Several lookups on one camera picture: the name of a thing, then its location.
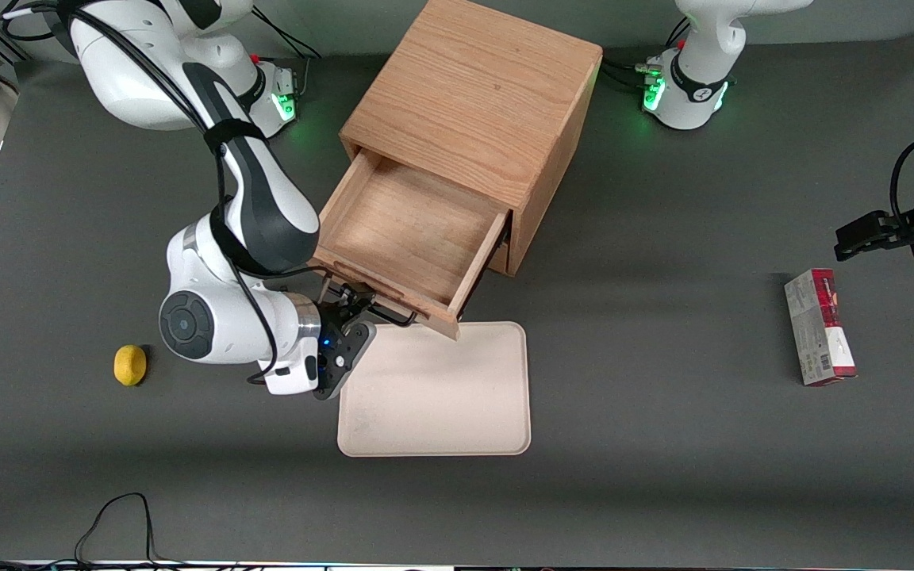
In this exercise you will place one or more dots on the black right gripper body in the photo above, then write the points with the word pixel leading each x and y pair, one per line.
pixel 338 314

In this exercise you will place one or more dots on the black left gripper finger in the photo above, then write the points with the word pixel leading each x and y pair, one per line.
pixel 865 226
pixel 862 247

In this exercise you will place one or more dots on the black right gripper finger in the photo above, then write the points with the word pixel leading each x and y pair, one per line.
pixel 336 297
pixel 362 305

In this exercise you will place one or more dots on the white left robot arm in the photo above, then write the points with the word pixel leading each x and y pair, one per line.
pixel 703 47

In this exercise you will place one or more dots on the oak wooden drawer cabinet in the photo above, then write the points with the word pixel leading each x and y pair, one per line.
pixel 473 87

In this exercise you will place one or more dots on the grey and red carton box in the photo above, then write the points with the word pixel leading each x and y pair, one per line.
pixel 818 333

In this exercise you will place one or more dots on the beige rectangular tray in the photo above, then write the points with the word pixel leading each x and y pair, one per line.
pixel 441 396

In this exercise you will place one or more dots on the yellow lemon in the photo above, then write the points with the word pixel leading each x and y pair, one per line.
pixel 130 365

